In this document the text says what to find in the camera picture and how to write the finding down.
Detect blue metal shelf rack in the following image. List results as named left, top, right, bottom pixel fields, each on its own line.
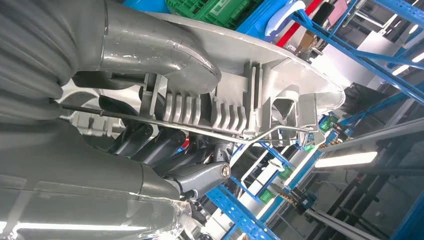
left=205, top=139, right=319, bottom=240
left=122, top=0, right=424, bottom=107

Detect white plastic cover part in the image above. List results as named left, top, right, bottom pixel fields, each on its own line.
left=264, top=0, right=307, bottom=38

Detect long ceiling light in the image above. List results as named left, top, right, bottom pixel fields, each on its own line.
left=314, top=151, right=379, bottom=168

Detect red barrier belt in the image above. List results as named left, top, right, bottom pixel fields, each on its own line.
left=276, top=0, right=324, bottom=47

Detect green plastic crate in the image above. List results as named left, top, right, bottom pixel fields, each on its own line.
left=165, top=0, right=264, bottom=31

